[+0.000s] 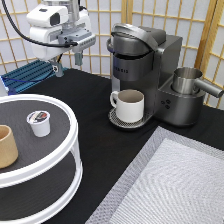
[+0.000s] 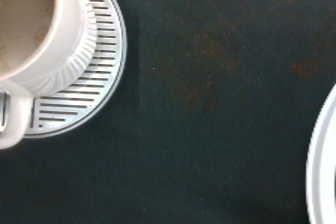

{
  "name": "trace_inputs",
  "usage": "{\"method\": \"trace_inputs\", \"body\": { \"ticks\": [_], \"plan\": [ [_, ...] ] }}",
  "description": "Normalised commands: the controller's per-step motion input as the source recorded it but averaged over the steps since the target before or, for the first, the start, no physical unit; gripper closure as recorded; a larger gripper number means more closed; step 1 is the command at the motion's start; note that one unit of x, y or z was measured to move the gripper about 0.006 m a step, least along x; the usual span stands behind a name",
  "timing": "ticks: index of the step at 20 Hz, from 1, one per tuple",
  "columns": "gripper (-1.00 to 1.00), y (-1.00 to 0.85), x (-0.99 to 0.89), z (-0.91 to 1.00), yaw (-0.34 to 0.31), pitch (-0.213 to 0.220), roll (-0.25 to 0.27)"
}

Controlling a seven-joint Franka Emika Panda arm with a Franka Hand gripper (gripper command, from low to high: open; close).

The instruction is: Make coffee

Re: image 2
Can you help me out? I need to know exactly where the grey pod coffee machine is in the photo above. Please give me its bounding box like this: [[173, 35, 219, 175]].
[[0, 0, 126, 139]]

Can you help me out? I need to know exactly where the white ceramic coffee mug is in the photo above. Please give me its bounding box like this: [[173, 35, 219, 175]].
[[0, 0, 98, 149]]

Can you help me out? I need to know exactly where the white two-tier round shelf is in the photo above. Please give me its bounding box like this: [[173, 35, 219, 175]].
[[306, 85, 336, 224]]

